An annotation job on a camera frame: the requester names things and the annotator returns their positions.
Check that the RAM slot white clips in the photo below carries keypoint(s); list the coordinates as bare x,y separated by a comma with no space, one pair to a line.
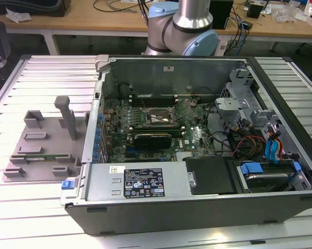
153,101
153,96

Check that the black cube device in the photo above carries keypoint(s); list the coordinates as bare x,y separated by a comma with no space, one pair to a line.
254,10

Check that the black plastic shroud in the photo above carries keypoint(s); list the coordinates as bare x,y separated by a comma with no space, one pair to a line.
210,176

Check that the green motherboard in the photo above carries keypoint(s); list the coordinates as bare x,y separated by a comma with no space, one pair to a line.
197,135

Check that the silver power supply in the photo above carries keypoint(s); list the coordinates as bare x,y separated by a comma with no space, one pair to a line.
106,179

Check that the blue case latch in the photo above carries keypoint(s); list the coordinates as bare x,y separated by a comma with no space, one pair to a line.
67,184

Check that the hard disk blue carrier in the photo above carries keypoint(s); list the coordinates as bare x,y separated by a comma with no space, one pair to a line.
264,179

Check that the crumpled white plastic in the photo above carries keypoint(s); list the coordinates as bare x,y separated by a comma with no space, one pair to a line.
18,15

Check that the CPU socket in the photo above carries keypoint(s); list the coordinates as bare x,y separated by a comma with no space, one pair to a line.
159,113

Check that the black rating label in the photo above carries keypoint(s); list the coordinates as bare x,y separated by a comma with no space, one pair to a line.
142,181

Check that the dark grey PC case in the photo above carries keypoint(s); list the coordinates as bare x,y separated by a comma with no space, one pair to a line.
171,215

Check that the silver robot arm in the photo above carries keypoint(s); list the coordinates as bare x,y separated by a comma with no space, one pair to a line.
187,15

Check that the grey parts rack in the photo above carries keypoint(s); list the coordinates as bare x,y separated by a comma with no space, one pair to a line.
52,145

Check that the green RAM stick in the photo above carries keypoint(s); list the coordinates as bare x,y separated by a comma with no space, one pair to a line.
155,130

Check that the small black adapter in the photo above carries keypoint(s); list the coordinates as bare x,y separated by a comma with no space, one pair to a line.
247,25

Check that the metal drive cage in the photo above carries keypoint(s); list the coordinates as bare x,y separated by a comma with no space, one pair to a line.
231,103

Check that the graphics card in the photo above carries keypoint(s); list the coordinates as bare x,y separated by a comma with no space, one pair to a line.
153,141

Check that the clear plastic bags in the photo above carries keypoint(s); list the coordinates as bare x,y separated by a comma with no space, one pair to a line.
285,14

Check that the grey case latch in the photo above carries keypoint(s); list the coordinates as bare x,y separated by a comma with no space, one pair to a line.
102,63

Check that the black case on desk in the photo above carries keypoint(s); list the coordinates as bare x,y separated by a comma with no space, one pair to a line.
28,6

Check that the white case sticker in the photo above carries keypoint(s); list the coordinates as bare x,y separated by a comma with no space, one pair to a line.
168,68

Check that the silver chipset heat sink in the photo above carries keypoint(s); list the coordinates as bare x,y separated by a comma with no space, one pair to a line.
185,157

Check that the silver coin battery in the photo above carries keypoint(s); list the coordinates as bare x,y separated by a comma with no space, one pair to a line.
194,102

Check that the wooden desk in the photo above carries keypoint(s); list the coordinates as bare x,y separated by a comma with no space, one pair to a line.
75,20

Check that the black computer box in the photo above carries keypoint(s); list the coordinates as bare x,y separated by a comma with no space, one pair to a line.
223,13

